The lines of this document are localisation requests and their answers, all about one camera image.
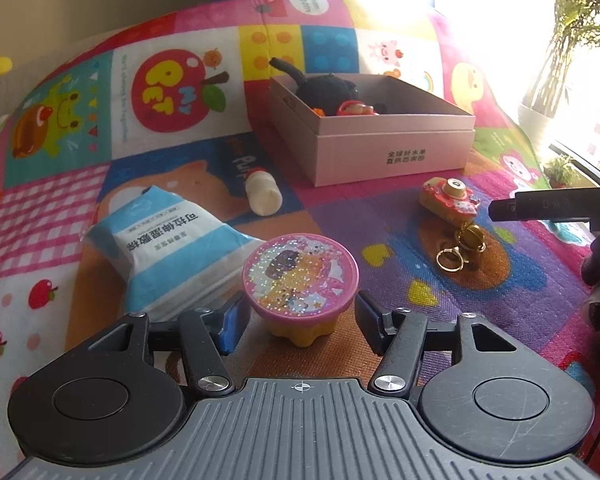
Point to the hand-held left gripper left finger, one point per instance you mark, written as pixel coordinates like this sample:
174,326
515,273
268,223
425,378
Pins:
235,322

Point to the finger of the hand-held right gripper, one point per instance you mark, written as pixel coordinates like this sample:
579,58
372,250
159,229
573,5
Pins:
545,206

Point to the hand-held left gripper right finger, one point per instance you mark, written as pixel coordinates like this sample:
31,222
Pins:
369,320

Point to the pink-lid glitter jar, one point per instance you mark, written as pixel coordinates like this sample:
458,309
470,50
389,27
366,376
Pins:
300,270

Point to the pink cardboard box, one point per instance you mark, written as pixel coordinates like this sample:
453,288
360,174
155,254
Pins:
360,160

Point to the red toy figure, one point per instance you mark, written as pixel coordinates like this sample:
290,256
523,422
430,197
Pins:
352,108

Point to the black plush toy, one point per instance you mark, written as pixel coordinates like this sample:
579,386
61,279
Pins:
325,90

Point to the small potted plant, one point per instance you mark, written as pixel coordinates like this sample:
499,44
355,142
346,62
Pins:
560,170

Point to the gold bell keyring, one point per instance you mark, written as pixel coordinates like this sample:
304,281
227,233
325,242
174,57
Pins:
472,237

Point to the blue white wipes packet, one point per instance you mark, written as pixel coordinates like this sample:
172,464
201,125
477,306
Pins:
170,245

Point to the colourful printed play mat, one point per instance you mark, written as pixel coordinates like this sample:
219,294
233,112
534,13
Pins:
355,210

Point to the small white bottle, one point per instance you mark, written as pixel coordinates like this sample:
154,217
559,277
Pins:
265,195

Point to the potted palm plant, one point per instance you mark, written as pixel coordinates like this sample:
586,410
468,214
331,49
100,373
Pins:
575,25

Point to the window frame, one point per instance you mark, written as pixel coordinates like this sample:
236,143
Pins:
595,172

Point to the red yellow toy camera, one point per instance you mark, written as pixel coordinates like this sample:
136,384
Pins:
450,195

